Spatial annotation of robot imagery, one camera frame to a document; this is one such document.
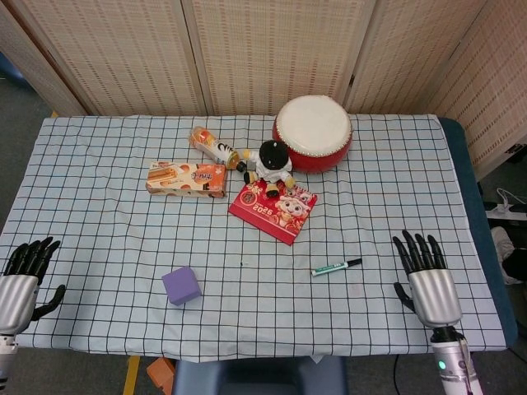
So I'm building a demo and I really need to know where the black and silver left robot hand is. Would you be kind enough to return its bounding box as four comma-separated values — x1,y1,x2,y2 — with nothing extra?
0,236,67,334

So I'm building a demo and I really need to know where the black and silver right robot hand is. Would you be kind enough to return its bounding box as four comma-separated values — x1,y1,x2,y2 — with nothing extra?
391,229,463,329

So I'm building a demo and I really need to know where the green toothpaste tube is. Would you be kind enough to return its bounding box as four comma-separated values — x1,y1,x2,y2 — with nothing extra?
310,257,365,278

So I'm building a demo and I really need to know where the purple foam cube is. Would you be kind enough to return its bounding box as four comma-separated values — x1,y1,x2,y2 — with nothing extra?
161,265,203,307

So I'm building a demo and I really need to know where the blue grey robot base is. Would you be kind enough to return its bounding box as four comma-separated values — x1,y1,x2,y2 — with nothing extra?
171,355,349,395

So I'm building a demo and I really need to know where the checkered tablecloth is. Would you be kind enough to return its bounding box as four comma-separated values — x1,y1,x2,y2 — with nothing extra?
0,113,508,364

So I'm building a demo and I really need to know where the white shoe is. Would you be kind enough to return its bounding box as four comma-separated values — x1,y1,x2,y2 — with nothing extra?
489,225,527,286

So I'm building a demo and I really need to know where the blue padded table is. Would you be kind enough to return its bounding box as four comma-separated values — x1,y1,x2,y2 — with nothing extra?
436,117,520,353

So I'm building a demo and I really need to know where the white power strip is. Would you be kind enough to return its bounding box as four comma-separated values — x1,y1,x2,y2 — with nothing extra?
485,187,527,220

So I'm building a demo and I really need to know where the red 2026 desk calendar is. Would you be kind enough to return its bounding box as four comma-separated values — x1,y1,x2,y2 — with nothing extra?
227,179,319,248

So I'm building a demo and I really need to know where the red drum with white skin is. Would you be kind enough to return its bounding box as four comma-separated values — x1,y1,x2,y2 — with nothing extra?
271,95,355,174

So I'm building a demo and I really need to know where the orange and white snack box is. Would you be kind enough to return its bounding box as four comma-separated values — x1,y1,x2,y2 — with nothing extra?
145,160,229,200

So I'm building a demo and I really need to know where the black-headed plush doll white robe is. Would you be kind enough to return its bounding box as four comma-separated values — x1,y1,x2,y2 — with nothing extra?
236,139,298,199

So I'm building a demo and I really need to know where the orange drink bottle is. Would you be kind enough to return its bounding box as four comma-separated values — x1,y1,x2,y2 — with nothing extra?
189,125,241,171

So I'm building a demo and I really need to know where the beige woven folding screen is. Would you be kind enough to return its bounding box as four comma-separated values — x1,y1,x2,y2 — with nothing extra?
0,0,527,180

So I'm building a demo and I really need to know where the black cable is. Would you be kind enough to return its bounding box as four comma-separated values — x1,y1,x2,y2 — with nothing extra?
391,352,403,395

